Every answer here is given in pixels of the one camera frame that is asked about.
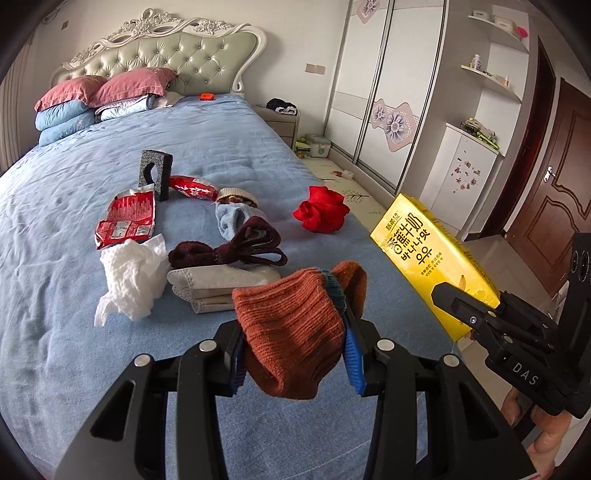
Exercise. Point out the green tufted headboard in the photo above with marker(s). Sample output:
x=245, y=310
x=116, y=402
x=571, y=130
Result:
x=206, y=55

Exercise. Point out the orange knitted sock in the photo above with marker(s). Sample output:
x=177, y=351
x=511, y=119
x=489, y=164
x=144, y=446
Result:
x=294, y=327

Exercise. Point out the left pink pillow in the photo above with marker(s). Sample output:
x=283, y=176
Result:
x=81, y=88

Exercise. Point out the right pink pillow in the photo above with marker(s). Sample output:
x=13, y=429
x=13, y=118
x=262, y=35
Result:
x=133, y=83

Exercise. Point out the white corner cabinet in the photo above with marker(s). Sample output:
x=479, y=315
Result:
x=460, y=180

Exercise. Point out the dark maroon sock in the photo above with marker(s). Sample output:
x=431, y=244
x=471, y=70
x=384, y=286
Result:
x=255, y=243

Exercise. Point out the brown wooden door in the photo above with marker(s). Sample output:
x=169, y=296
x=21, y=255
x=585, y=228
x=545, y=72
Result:
x=546, y=199

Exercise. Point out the pink pillow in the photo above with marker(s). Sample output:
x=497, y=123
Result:
x=133, y=83
x=81, y=88

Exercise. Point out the yellow banana milk carton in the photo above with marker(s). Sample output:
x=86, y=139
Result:
x=427, y=254

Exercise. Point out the grey beige sock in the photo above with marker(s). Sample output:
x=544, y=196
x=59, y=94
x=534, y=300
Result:
x=209, y=288

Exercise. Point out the blue bed sheet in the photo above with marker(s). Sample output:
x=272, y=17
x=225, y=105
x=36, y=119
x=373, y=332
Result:
x=56, y=366

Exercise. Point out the flat red snack wrapper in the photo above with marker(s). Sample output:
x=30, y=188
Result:
x=129, y=216

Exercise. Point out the cartoon play mat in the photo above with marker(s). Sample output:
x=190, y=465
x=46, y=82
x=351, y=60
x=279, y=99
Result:
x=360, y=202

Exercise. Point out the folded blue quilt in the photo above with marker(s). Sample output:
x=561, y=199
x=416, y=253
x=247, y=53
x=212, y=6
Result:
x=62, y=120

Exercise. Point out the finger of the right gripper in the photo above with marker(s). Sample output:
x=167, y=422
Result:
x=523, y=315
x=463, y=313

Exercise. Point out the light blue beige sock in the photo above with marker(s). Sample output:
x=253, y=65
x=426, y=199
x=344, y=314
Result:
x=233, y=207

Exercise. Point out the green toy on cabinet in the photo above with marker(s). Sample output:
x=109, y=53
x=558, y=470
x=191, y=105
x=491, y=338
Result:
x=475, y=128

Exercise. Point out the white wall shelves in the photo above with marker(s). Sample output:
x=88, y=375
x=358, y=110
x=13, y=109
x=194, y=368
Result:
x=504, y=59

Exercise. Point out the green white storage box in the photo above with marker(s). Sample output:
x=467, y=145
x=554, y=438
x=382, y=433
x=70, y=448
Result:
x=313, y=146

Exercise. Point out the white crumpled tissue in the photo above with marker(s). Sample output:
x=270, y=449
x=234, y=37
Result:
x=135, y=275

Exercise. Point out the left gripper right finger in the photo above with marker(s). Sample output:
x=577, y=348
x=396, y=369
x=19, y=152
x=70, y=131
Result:
x=433, y=419

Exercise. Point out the grey nightstand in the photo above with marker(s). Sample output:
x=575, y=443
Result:
x=284, y=125

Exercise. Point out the crumpled red snack bag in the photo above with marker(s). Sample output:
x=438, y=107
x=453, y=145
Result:
x=193, y=187

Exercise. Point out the white sliding wardrobe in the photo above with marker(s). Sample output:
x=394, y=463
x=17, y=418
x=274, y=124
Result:
x=384, y=77

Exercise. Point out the folded patterned blanket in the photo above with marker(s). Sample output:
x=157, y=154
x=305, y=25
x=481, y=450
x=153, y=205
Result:
x=125, y=107

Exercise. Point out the red cloth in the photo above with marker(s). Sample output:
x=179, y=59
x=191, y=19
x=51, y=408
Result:
x=323, y=212

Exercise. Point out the black white clothes pile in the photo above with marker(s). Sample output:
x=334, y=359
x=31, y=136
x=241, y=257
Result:
x=280, y=106

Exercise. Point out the black foam piece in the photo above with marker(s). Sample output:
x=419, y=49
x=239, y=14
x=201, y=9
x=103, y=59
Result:
x=155, y=170

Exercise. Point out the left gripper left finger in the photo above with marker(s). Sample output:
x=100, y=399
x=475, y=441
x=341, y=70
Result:
x=124, y=436

